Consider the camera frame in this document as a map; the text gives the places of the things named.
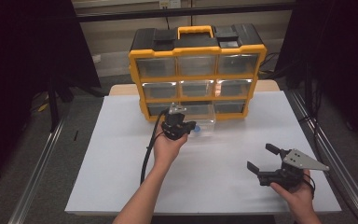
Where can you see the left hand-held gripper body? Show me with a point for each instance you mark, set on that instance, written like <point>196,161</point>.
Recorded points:
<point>174,124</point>

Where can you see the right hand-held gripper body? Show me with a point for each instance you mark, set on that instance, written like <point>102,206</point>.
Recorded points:
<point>292,169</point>

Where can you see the clear plastic drawer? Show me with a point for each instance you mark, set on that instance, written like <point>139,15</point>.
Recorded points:
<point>203,119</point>

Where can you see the yellow and black organizer cabinet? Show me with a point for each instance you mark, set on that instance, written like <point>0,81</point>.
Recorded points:
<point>195,46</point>

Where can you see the person's left hand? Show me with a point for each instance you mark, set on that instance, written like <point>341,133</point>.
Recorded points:
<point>167,149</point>

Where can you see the person's right hand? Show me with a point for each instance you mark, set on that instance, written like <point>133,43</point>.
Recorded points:
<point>295,199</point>

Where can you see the set of clear drawers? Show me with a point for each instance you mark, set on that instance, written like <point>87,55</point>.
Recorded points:
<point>157,67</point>

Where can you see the small black floor object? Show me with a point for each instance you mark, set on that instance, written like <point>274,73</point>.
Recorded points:
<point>75,135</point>

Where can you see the black curtain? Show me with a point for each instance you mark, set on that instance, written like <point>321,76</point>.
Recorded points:
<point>338,62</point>
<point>21,62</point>

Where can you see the black horizontal bar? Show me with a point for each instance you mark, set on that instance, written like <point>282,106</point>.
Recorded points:
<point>183,11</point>

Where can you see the black metal stand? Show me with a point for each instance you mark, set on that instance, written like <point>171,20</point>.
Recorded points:
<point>53,105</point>

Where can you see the yellow floor object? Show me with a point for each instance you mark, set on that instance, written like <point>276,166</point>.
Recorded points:
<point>43,107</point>

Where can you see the aluminium floor rail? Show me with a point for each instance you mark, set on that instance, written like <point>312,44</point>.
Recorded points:
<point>34,180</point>
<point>332,155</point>

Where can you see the small white wall box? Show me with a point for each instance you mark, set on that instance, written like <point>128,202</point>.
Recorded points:
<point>96,58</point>

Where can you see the white wall outlet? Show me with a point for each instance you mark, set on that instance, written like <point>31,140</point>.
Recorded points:
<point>170,3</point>

